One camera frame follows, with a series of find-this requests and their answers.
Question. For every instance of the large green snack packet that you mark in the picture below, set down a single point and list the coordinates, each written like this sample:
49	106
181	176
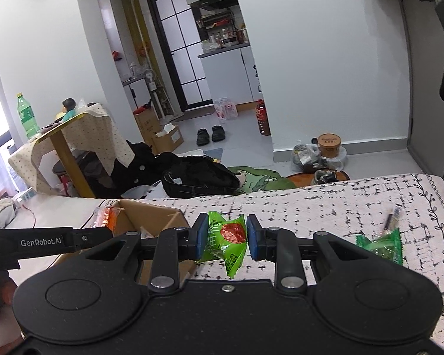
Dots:
383	247

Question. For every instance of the orange snack packet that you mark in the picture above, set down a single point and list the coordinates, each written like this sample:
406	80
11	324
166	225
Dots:
109	218

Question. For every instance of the wooden side table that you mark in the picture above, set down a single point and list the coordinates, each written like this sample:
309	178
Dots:
72	162

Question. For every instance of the white kitchen cabinet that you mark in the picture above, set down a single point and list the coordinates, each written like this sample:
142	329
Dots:
225	77

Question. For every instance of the cartoon doll figure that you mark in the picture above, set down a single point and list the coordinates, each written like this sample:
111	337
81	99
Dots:
68	109

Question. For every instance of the small white box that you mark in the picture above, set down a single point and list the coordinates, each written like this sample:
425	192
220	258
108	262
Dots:
26	195

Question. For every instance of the green cartoon rug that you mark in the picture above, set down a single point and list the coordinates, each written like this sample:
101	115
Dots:
259	182

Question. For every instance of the green plastic bottle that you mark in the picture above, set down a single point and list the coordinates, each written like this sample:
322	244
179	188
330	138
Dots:
27	118

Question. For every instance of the tall cardboard floor box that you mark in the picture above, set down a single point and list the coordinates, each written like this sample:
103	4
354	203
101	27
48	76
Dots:
146	124

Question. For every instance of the black slipper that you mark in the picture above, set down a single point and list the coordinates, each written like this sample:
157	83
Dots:
203	137
218	133

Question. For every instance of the orange round mat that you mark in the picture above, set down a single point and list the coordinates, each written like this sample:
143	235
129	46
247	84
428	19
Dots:
299	181

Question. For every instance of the green snack packet red picture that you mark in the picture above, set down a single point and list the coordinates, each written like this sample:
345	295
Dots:
225	252

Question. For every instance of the row of condiment bottles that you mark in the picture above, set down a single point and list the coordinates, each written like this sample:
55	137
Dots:
227	37

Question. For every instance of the white black patterned bedsheet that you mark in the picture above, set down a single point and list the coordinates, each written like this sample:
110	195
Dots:
318	207

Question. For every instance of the white standing fan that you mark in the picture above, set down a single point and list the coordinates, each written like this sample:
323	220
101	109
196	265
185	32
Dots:
150	75

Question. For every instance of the white cloth bag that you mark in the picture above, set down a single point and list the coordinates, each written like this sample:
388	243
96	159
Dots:
0	210

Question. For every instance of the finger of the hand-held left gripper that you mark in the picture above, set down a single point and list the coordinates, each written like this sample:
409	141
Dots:
94	237

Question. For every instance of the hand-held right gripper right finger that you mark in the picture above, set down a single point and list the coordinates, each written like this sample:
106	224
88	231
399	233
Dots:
253	240

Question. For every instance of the side table with cloth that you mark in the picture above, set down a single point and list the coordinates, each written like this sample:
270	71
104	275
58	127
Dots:
96	129

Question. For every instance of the person's left hand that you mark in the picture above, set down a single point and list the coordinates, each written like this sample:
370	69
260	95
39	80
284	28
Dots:
0	332

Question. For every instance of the black range hood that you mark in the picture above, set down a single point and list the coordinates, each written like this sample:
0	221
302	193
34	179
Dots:
214	0

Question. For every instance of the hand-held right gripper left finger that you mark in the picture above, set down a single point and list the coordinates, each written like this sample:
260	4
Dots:
202	238

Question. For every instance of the open cardboard floor box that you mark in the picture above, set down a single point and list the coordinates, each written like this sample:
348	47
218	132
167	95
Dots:
168	139

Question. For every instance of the grey wardrobe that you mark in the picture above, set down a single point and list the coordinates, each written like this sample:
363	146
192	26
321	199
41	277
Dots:
425	118

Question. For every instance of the pink printed plastic bag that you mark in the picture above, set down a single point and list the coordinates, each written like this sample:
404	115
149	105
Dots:
225	108

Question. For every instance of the small red shelf item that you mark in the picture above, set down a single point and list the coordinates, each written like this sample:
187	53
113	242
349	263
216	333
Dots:
116	55

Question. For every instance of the brown cardboard box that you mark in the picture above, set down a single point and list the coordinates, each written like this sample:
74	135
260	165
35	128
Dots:
151	214

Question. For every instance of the black framed glass door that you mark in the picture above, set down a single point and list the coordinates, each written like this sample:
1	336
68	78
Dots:
177	44

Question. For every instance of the clear plastic bag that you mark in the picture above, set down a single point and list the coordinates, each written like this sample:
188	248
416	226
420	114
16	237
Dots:
303	157

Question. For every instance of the small clear brown packet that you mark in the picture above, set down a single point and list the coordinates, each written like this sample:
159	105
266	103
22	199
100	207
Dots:
392	218

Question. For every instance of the small dark bag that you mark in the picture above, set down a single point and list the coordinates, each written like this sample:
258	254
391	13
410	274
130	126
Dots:
323	176

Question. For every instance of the brown lidded paper tub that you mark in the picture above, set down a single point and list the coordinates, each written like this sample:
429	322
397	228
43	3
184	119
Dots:
329	146

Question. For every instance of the red oil bottle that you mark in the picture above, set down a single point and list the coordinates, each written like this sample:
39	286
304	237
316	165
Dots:
262	118

